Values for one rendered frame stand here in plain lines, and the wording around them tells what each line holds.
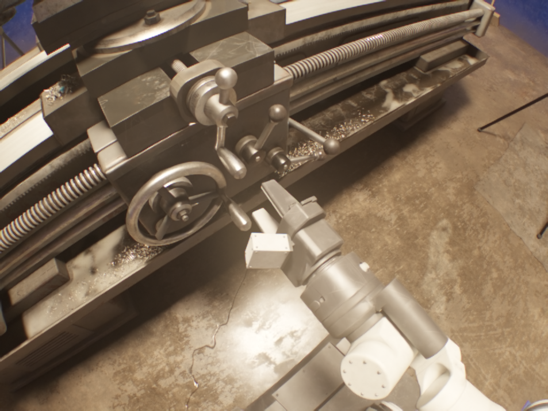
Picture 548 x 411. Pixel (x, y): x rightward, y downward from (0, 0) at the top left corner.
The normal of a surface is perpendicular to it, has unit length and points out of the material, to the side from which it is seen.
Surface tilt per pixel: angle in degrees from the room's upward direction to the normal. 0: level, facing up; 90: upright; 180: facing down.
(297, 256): 71
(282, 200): 19
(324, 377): 0
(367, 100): 0
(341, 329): 56
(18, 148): 36
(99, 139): 0
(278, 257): 81
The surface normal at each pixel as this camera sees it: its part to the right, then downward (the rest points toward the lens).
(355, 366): -0.69, 0.19
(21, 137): 0.35, 0.00
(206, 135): 0.59, 0.70
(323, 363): 0.00, -0.50
